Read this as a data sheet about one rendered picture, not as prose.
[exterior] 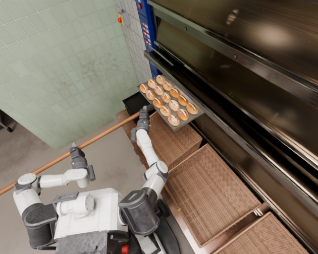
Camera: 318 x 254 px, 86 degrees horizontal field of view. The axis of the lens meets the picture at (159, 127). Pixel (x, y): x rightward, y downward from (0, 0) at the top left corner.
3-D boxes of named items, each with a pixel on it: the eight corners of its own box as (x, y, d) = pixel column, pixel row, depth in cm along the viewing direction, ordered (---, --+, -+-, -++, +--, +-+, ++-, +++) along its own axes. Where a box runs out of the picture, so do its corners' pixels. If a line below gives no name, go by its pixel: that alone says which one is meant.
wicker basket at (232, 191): (205, 156, 163) (208, 141, 141) (252, 212, 131) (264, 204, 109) (161, 182, 155) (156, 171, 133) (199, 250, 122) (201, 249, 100)
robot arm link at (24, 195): (13, 199, 91) (24, 228, 78) (6, 180, 86) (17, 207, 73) (38, 188, 99) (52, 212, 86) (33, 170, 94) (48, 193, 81)
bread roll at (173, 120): (182, 123, 115) (181, 118, 111) (174, 129, 114) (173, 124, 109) (173, 115, 121) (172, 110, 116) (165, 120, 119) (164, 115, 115)
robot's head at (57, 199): (80, 217, 62) (72, 200, 59) (57, 220, 62) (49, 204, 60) (87, 204, 68) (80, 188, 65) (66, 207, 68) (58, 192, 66)
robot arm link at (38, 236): (46, 217, 85) (57, 236, 76) (24, 229, 78) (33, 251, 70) (43, 199, 80) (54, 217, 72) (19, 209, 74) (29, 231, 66)
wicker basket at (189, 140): (170, 117, 197) (167, 100, 175) (202, 153, 165) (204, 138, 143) (133, 139, 187) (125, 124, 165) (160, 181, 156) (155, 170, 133)
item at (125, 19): (126, 20, 171) (123, 9, 163) (130, 24, 165) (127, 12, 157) (120, 23, 169) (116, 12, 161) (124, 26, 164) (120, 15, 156)
